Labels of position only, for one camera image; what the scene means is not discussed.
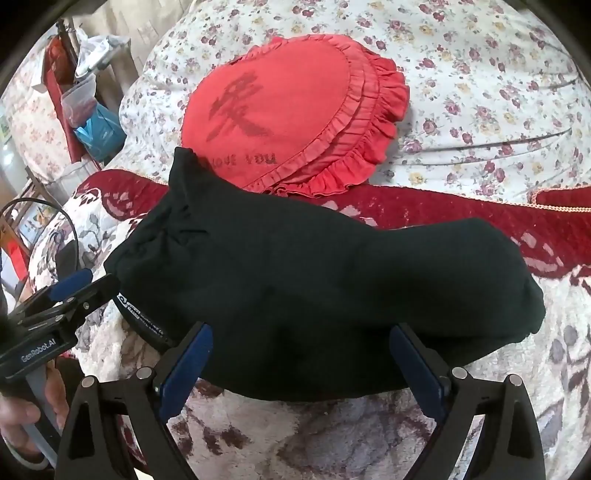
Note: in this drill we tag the clear plastic container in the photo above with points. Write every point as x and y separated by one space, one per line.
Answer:
78 103

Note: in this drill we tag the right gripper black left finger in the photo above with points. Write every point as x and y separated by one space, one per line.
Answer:
92 447

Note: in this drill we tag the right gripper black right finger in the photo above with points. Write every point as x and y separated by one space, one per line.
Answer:
509 446

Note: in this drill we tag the black pants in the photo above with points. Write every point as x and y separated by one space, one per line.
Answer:
301 299

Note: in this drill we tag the person's left hand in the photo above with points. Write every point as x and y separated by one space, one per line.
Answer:
16 413

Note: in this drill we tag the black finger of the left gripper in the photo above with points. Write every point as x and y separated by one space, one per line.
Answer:
71 284
77 308

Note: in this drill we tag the white floral quilt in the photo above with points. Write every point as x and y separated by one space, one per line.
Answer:
475 98

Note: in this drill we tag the red and white fleece blanket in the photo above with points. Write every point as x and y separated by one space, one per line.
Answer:
223 435

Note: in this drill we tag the red heart-shaped ruffled pillow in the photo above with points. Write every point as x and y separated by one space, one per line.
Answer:
311 116

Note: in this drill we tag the blue plastic bag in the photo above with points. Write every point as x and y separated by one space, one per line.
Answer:
101 134

